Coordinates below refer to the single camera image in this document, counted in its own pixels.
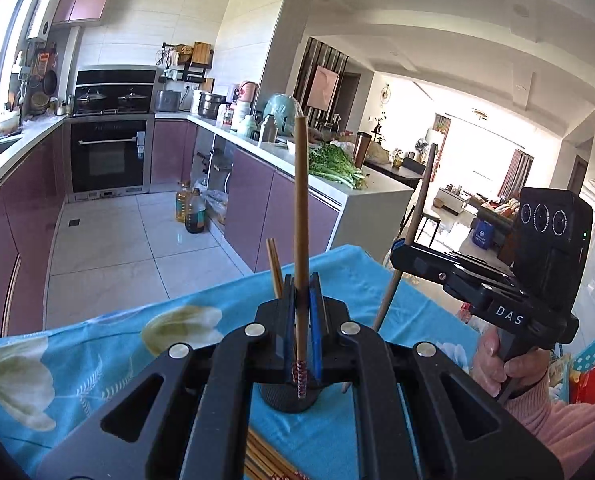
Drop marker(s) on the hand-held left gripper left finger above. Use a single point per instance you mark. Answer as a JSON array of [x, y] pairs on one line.
[[290, 325]]

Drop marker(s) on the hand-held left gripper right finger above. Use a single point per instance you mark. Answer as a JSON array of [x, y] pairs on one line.
[[318, 330]]

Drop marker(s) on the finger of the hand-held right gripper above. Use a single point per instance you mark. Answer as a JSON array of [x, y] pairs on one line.
[[457, 257], [427, 266]]

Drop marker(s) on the black mesh utensil holder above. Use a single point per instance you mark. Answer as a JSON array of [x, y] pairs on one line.
[[282, 402]]

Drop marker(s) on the bunch of wooden chopsticks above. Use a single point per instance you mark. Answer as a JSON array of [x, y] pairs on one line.
[[265, 460]]

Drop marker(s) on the person's right forearm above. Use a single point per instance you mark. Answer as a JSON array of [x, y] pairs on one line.
[[567, 425]]

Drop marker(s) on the person's right hand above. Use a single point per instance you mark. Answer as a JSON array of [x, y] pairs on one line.
[[485, 365]]

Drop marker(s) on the blue shopping bag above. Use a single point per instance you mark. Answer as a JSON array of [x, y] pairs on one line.
[[484, 235]]

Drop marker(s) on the white coffee table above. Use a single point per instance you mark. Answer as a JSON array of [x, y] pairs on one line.
[[457, 200]]

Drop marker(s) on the living room sofa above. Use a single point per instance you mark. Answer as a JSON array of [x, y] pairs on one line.
[[500, 210]]

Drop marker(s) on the brown curtain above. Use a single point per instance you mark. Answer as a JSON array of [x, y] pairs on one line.
[[517, 172]]

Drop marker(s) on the blue dotted box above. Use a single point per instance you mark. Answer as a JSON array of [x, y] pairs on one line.
[[591, 355]]

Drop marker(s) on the purple counter base cabinet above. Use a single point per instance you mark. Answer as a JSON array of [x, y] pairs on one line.
[[272, 210]]

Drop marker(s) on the brown tumbler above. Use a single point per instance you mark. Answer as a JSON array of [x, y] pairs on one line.
[[362, 150]]

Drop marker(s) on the leafy green vegetables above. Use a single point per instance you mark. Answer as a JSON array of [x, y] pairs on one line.
[[335, 162]]

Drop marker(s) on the dark sauce bottle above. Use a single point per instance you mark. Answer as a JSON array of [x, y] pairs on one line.
[[195, 212]]

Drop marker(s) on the yellow cooking oil bottle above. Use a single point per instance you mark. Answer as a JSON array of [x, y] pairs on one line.
[[182, 205]]

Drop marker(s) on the blue floral tablecloth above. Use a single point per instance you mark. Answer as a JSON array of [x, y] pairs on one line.
[[127, 375]]

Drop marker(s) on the mint green appliance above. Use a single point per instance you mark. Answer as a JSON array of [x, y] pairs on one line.
[[280, 112]]

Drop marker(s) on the steel stock pot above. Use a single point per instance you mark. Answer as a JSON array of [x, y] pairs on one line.
[[210, 106]]

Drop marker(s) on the pink thermos kettle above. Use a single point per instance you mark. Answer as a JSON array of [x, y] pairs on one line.
[[247, 92]]

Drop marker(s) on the built-in black oven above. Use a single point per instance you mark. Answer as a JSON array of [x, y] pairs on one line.
[[110, 155]]

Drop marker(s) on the square steel container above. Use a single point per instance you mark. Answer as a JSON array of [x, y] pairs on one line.
[[167, 101]]

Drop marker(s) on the black lidded cooking pot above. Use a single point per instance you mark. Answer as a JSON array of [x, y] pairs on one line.
[[132, 100], [92, 100]]

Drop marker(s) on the wooden cutting board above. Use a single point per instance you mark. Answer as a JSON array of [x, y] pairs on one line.
[[202, 53]]

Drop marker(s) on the purple sink base cabinet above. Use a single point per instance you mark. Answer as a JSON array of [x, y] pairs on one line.
[[17, 240]]

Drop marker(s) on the black integrated stove hood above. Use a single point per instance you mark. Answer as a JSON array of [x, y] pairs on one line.
[[115, 77]]

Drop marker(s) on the hanging black wok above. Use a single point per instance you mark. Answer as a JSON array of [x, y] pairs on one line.
[[50, 82]]

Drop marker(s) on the white bowl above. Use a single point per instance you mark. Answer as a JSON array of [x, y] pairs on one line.
[[6, 125]]

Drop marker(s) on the white water heater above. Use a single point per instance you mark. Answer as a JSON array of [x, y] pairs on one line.
[[45, 10]]

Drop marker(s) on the kitchen window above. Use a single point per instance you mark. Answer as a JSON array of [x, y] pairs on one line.
[[2, 35]]

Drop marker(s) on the wall clock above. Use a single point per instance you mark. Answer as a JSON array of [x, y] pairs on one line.
[[386, 94]]

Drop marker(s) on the pink wall picture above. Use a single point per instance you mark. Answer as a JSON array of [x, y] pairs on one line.
[[323, 87]]

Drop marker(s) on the black wall rack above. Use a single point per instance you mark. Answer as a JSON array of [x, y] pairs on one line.
[[185, 67]]

